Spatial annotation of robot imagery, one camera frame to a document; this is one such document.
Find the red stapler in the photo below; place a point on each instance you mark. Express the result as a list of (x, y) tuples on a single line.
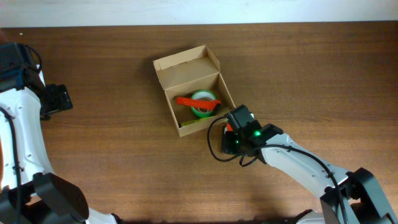
[(228, 128)]

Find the brown cardboard box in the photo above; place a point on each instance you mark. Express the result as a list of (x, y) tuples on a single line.
[(184, 73)]

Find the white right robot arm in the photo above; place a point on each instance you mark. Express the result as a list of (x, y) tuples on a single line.
[(345, 196)]

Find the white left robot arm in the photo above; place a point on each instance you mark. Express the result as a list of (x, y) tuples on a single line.
[(31, 192)]

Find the yellow highlighter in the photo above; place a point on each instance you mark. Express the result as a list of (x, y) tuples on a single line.
[(186, 123)]

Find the green tape roll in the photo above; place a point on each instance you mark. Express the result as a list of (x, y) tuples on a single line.
[(202, 95)]

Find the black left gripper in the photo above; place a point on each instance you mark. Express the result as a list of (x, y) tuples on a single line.
[(60, 99)]

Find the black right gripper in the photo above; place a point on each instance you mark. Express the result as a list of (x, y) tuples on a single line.
[(227, 145)]

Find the red utility knife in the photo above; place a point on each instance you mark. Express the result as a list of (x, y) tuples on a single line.
[(201, 104)]

